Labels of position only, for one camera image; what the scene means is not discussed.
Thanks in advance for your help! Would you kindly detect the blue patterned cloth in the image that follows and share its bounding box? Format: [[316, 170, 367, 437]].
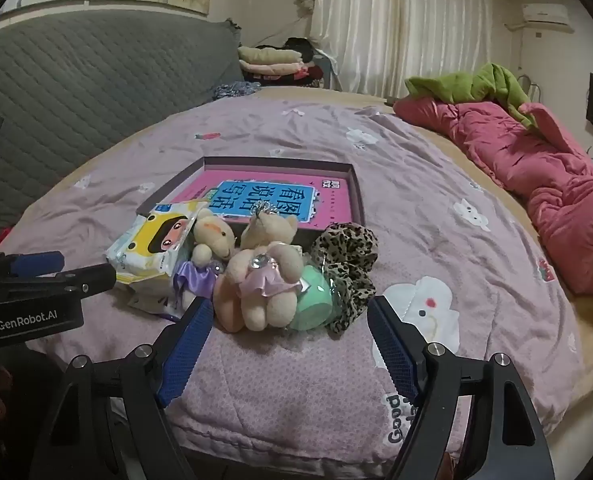
[[211, 81, 263, 104]]

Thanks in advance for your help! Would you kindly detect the pink quilt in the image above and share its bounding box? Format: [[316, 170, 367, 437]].
[[393, 95, 593, 302]]

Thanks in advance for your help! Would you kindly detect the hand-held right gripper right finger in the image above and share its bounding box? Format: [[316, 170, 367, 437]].
[[367, 295, 557, 480]]

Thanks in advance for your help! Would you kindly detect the peach makeup sponge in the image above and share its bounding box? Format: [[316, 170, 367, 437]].
[[213, 275, 247, 333]]

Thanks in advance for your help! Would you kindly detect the yellow cartoon wipes packet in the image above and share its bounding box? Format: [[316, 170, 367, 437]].
[[105, 200, 210, 287]]

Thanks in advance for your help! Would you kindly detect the grey quilted sofa cover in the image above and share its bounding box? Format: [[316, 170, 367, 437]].
[[0, 10, 245, 256]]

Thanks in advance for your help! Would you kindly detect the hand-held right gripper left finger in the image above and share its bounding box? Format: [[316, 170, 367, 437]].
[[41, 297, 216, 480]]

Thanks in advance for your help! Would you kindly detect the crowned teddy bear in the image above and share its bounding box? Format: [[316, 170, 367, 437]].
[[221, 201, 307, 333]]

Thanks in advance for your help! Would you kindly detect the shallow purple cardboard box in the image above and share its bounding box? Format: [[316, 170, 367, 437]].
[[136, 156, 367, 247]]

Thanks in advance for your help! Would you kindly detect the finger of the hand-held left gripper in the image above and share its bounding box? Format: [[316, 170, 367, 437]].
[[51, 263, 118, 305], [6, 251, 66, 277]]

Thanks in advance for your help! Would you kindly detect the stack of folded clothes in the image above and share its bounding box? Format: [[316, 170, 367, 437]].
[[237, 36, 323, 87]]

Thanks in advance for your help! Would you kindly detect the white curtain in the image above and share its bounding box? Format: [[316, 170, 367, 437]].
[[309, 0, 495, 104]]

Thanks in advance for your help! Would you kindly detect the metal chair frame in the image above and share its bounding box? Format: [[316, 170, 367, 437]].
[[519, 74, 545, 107]]

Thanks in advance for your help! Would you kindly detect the white air conditioner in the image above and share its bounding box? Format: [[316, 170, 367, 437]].
[[505, 2, 572, 32]]

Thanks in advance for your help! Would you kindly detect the purple printed bedspread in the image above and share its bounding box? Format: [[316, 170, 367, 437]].
[[0, 95, 585, 463]]

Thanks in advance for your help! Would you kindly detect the leopard print scrunchie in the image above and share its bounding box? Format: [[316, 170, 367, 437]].
[[309, 222, 380, 337]]

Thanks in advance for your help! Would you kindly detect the green makeup sponge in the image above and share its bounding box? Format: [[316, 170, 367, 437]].
[[286, 265, 339, 332]]

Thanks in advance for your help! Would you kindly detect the green blanket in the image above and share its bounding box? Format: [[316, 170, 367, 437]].
[[405, 62, 540, 129]]

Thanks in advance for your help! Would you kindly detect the green print tissue packet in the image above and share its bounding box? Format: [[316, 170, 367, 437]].
[[126, 280, 187, 322]]

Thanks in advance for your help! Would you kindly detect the pink and blue book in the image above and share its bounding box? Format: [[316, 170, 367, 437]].
[[169, 170, 350, 227]]

